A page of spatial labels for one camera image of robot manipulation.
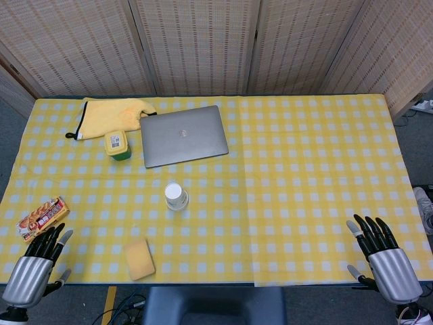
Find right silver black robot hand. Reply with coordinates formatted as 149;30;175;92
345;213;424;305

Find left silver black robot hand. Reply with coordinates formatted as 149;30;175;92
1;222;74;309

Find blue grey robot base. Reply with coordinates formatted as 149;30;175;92
143;286;287;325

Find orange red snack box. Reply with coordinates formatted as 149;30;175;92
16;196;71;244

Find white grey sneaker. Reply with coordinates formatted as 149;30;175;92
413;186;433;235

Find yellow floor tape strip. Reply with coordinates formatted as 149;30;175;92
101;286;118;325

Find yellow white checkered tablecloth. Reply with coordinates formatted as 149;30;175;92
0;96;256;284
238;93;433;288

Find yellow sponge block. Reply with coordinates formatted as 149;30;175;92
122;238;156;282

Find green container yellow lid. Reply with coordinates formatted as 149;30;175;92
104;130;131;161

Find white power strip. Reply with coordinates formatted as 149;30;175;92
413;99;433;114

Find yellow towel black trim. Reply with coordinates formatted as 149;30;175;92
65;97;157;141

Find woven bamboo screen panel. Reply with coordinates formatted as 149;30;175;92
246;0;373;95
129;0;262;96
0;58;37;120
321;0;433;120
0;0;157;100

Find grey closed laptop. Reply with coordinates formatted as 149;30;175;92
139;105;230;169

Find black floor cables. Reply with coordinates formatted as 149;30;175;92
90;290;147;325

